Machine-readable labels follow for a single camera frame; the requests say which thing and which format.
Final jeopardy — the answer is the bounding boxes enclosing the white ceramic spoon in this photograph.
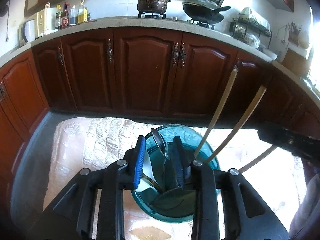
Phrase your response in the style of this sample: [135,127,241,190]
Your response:
[136,151,157,192]

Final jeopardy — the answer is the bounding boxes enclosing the metal spoon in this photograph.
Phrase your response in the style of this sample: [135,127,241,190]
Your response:
[151,128,171,190]

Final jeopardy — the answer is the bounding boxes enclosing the wooden chopstick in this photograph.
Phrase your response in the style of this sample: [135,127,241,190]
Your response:
[194,69,238,157]
[204,86,267,164]
[239,145,277,173]

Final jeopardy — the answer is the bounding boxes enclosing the teal white utensil holder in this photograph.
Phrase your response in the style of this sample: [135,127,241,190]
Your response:
[131,124,202,223]

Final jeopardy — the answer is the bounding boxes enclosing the quilted cream tablecloth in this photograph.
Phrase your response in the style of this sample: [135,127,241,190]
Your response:
[43,118,306,239]

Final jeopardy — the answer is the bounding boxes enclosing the wooden cutting board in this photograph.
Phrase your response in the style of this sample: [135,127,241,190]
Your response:
[281,49,311,79]

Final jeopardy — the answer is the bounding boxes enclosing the lower wooden cabinets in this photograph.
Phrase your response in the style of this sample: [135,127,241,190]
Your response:
[1,27,319,197]

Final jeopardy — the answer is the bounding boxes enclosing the black dish rack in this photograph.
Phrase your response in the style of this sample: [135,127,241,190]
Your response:
[229,7,273,49]

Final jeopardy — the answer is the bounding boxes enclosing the gas stove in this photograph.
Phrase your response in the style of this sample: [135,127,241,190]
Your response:
[138,12,215,30]

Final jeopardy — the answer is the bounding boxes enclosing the black wok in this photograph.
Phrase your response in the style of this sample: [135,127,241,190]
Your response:
[182,2,231,24]

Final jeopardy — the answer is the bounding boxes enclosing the brown cooking pot with lid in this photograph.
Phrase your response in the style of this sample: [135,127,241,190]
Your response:
[137,0,171,14]

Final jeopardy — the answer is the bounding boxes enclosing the red sauce bottle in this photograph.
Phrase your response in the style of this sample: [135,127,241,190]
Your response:
[61,2,69,28]

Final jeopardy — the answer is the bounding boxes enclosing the yellow oil bottle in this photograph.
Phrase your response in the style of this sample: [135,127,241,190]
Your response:
[78,0,87,24]

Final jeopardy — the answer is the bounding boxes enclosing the cream microwave oven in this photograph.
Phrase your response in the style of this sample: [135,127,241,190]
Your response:
[18,7,58,46]

